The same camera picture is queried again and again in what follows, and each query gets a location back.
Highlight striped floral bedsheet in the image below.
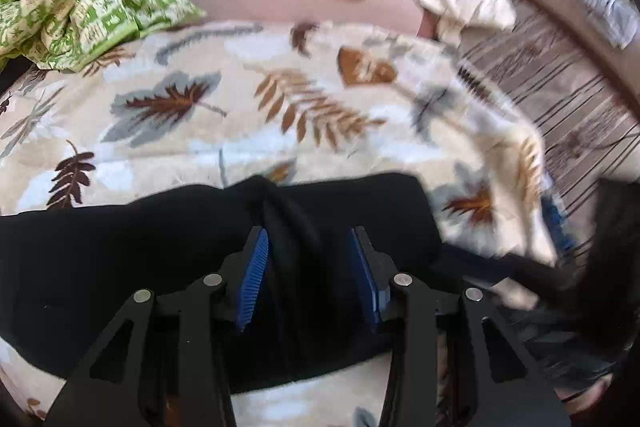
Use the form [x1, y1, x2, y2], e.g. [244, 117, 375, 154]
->
[456, 0, 640, 230]

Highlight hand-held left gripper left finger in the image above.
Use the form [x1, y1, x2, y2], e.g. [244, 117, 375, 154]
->
[45, 227, 271, 427]

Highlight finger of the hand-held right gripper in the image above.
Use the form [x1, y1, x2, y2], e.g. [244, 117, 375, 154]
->
[440, 244, 577, 297]

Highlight leaf print fleece blanket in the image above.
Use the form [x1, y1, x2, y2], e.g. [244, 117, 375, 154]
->
[0, 19, 562, 427]

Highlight black pants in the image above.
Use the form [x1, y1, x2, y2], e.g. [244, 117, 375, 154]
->
[0, 172, 444, 396]

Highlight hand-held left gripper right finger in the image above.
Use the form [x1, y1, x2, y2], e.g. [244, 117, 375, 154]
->
[349, 227, 571, 427]

